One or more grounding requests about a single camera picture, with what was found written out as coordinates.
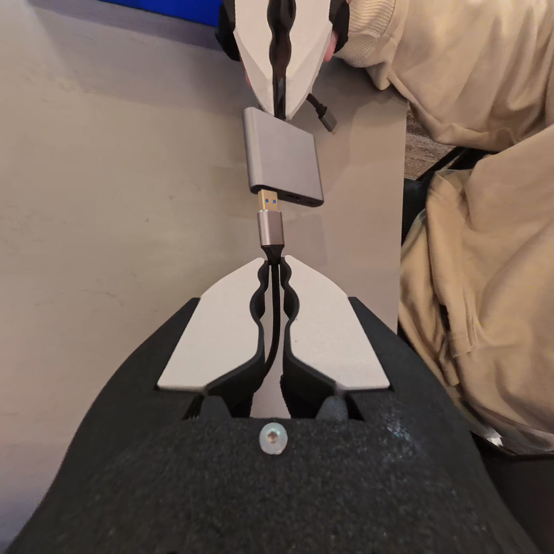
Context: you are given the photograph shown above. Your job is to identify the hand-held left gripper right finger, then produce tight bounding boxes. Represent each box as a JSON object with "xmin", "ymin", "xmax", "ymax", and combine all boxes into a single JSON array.
[{"xmin": 281, "ymin": 254, "xmax": 391, "ymax": 395}]

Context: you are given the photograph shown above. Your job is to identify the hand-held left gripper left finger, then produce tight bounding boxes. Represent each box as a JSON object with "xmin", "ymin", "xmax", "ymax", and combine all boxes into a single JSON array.
[{"xmin": 157, "ymin": 257, "xmax": 265, "ymax": 394}]

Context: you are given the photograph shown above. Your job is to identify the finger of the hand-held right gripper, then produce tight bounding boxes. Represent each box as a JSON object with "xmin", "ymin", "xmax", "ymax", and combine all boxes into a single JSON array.
[
  {"xmin": 283, "ymin": 0, "xmax": 335, "ymax": 121},
  {"xmin": 234, "ymin": 0, "xmax": 278, "ymax": 115}
]

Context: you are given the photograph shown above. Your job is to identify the short hub lead cable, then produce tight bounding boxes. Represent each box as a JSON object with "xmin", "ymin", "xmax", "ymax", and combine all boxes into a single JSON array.
[{"xmin": 272, "ymin": 65, "xmax": 338, "ymax": 133}]

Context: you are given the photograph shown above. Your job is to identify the grey usb hub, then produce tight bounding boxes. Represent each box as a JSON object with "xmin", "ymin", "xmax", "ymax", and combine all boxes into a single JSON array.
[{"xmin": 242, "ymin": 107, "xmax": 324, "ymax": 208}]

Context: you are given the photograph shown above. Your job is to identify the dark cable grey plug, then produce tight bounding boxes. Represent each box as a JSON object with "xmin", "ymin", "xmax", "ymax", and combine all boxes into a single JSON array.
[{"xmin": 255, "ymin": 190, "xmax": 286, "ymax": 392}]

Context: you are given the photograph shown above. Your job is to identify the blue plastic bin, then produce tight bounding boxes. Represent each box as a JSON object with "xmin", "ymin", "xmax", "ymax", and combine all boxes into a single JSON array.
[{"xmin": 100, "ymin": 0, "xmax": 223, "ymax": 29}]

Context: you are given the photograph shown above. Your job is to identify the beige hoodie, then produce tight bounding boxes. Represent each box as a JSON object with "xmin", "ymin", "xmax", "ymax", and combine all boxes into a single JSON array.
[{"xmin": 398, "ymin": 126, "xmax": 554, "ymax": 438}]

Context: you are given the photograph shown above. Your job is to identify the black trousers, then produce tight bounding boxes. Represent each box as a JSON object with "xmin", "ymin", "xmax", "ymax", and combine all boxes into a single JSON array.
[{"xmin": 400, "ymin": 145, "xmax": 481, "ymax": 247}]

